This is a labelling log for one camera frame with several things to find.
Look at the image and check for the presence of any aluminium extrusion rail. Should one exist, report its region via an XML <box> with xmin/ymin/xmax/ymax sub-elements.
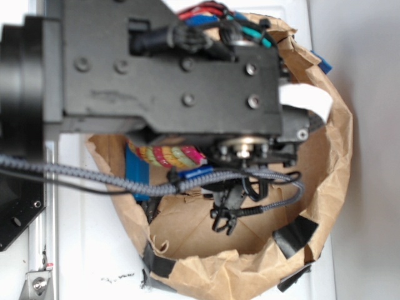
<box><xmin>27</xmin><ymin>140</ymin><xmax>59</xmax><ymax>300</ymax></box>

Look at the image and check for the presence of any white ribbon cable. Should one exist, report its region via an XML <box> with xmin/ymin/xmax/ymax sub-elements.
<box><xmin>278</xmin><ymin>82</ymin><xmax>333</xmax><ymax>122</ymax></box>

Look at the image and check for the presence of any brown paper bag bin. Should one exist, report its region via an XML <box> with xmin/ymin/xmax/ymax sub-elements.
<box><xmin>86</xmin><ymin>11</ymin><xmax>354</xmax><ymax>300</ymax></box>

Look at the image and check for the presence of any metal corner bracket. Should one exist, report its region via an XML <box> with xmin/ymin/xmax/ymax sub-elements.
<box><xmin>19</xmin><ymin>271</ymin><xmax>54</xmax><ymax>300</ymax></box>

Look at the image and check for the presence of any blue rectangular block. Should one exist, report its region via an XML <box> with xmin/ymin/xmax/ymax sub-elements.
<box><xmin>125</xmin><ymin>145</ymin><xmax>149</xmax><ymax>184</ymax></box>

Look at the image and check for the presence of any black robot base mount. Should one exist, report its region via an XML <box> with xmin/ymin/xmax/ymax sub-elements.
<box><xmin>1</xmin><ymin>172</ymin><xmax>46</xmax><ymax>252</ymax></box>

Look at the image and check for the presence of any multicolored twisted rope toy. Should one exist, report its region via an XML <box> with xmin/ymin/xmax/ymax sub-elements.
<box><xmin>127</xmin><ymin>141</ymin><xmax>208</xmax><ymax>169</ymax></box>

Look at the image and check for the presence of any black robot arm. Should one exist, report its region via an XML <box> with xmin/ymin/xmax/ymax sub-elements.
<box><xmin>1</xmin><ymin>1</ymin><xmax>310</xmax><ymax>165</ymax></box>

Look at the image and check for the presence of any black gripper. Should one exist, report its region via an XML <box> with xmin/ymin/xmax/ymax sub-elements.
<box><xmin>62</xmin><ymin>1</ymin><xmax>309</xmax><ymax>166</ymax></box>

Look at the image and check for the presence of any thin black wire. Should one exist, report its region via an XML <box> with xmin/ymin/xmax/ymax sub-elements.
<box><xmin>0</xmin><ymin>168</ymin><xmax>138</xmax><ymax>196</ymax></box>

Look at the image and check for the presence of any grey braided cable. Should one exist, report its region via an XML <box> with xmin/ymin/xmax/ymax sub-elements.
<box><xmin>0</xmin><ymin>155</ymin><xmax>305</xmax><ymax>217</ymax></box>

